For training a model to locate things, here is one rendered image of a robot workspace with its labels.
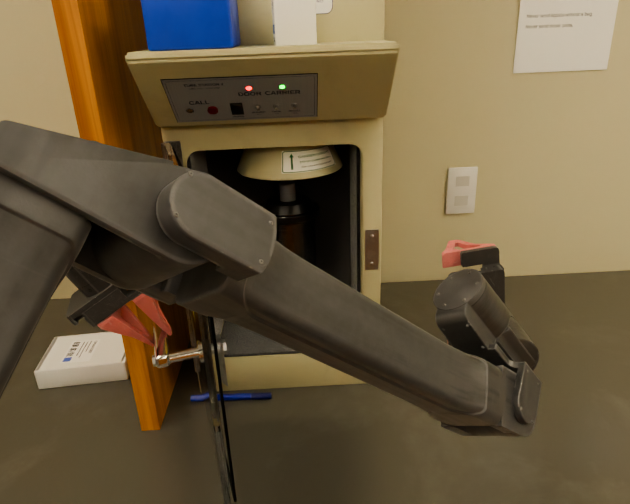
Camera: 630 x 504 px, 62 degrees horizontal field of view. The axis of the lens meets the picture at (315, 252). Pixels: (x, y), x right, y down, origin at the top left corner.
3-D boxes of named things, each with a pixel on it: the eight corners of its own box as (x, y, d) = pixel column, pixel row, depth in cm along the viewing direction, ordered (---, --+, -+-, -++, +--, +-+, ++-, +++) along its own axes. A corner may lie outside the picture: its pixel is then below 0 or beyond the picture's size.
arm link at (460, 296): (456, 431, 56) (534, 431, 49) (394, 365, 51) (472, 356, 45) (478, 342, 63) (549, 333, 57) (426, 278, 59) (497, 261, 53)
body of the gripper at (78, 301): (82, 305, 61) (36, 259, 58) (154, 254, 62) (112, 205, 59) (77, 330, 56) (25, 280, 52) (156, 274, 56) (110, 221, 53)
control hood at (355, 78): (158, 124, 75) (147, 49, 71) (384, 114, 75) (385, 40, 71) (136, 140, 64) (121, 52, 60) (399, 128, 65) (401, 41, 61)
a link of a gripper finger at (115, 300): (136, 344, 65) (84, 290, 61) (184, 310, 66) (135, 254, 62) (137, 373, 59) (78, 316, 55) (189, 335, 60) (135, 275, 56)
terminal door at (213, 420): (203, 373, 90) (169, 140, 74) (233, 516, 63) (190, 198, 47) (198, 374, 90) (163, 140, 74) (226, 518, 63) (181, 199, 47)
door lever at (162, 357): (195, 327, 66) (193, 309, 65) (204, 367, 58) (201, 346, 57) (152, 335, 65) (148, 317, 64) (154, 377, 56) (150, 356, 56)
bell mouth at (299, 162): (241, 157, 96) (239, 127, 94) (338, 153, 96) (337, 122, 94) (231, 183, 80) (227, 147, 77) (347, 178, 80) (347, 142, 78)
